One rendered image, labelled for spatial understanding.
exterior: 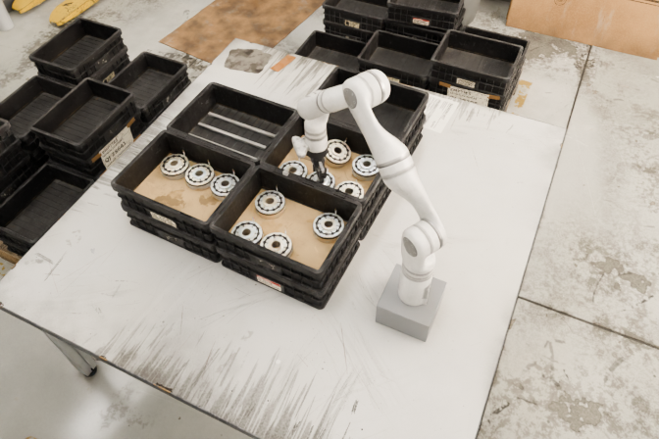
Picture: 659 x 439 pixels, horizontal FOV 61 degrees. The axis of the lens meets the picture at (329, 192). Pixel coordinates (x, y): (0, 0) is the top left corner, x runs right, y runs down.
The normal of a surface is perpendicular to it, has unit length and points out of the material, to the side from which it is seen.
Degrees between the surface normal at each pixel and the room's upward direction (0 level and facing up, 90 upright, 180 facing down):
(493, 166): 0
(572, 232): 0
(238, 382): 0
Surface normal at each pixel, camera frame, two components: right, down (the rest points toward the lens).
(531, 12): -0.40, 0.48
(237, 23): 0.00, -0.66
